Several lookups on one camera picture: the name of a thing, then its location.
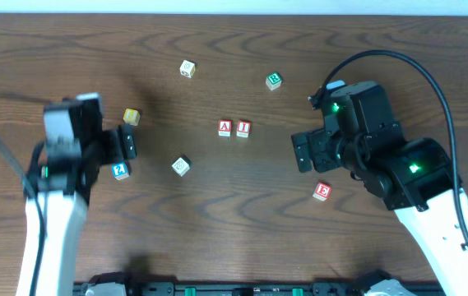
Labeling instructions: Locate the blue number 2 wooden block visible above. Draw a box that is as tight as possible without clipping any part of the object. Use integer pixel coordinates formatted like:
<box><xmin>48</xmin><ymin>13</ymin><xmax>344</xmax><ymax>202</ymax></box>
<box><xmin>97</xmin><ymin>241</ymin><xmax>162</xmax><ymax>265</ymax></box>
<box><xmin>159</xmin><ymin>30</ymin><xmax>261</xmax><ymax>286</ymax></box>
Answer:
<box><xmin>111</xmin><ymin>162</ymin><xmax>130</xmax><ymax>180</ymax></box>

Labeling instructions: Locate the red letter I wooden block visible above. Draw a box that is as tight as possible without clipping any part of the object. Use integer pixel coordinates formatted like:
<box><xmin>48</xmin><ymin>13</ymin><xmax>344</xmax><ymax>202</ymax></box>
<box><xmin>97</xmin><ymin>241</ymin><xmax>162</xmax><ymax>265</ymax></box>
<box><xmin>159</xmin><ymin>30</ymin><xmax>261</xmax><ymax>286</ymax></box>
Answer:
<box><xmin>236</xmin><ymin>120</ymin><xmax>252</xmax><ymax>138</ymax></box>

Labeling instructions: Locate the red letter A wooden block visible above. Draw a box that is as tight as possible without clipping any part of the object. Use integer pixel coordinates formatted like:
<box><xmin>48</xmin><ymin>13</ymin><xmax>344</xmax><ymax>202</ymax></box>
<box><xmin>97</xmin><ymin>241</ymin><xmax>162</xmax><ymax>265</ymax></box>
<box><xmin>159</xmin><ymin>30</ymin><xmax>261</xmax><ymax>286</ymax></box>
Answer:
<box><xmin>218</xmin><ymin>119</ymin><xmax>232</xmax><ymax>137</ymax></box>

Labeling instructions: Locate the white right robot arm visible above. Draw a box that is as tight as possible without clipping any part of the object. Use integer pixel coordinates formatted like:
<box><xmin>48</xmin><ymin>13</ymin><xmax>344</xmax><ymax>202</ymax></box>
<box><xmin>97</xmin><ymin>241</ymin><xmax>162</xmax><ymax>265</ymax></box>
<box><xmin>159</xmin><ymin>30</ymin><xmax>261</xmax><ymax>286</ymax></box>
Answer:
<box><xmin>291</xmin><ymin>81</ymin><xmax>468</xmax><ymax>295</ymax></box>

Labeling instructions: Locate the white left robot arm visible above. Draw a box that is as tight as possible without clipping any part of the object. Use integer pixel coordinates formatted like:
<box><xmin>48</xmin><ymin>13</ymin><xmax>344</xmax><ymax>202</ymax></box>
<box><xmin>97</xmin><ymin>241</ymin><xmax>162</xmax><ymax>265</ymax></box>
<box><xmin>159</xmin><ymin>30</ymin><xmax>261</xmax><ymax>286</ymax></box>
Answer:
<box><xmin>16</xmin><ymin>93</ymin><xmax>137</xmax><ymax>295</ymax></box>

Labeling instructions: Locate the yellow topped wooden block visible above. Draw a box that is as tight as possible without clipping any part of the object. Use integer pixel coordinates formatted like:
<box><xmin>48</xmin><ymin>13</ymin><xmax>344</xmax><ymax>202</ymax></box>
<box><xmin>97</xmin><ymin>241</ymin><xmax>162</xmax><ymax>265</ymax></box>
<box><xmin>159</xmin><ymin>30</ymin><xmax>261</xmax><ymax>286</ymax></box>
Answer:
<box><xmin>123</xmin><ymin>109</ymin><xmax>141</xmax><ymax>126</ymax></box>

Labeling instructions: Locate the red letter E wooden block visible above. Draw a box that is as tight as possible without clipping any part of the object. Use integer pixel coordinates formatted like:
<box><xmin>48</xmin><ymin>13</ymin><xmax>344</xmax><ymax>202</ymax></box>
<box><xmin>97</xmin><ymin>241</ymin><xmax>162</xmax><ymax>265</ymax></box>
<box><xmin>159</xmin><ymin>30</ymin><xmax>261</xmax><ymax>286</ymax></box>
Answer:
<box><xmin>313</xmin><ymin>183</ymin><xmax>331</xmax><ymax>201</ymax></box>

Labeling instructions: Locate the blue letter P wooden block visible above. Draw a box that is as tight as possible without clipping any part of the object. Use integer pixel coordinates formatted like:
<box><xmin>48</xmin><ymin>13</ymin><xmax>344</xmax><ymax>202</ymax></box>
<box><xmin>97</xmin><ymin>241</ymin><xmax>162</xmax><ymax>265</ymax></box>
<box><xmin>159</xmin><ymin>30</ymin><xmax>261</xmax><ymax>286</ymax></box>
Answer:
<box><xmin>172</xmin><ymin>156</ymin><xmax>191</xmax><ymax>177</ymax></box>

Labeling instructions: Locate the green letter R wooden block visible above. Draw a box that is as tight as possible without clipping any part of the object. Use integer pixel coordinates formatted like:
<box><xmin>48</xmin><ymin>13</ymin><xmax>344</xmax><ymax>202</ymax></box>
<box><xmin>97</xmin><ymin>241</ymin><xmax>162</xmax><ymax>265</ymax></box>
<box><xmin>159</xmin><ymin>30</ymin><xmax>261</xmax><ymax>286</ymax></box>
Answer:
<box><xmin>266</xmin><ymin>72</ymin><xmax>283</xmax><ymax>90</ymax></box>

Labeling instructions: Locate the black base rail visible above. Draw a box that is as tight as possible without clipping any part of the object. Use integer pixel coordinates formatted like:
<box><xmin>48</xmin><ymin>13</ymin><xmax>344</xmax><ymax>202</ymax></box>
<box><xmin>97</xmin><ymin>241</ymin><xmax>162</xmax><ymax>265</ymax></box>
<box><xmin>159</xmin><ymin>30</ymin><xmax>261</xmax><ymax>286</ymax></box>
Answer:
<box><xmin>72</xmin><ymin>271</ymin><xmax>444</xmax><ymax>296</ymax></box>

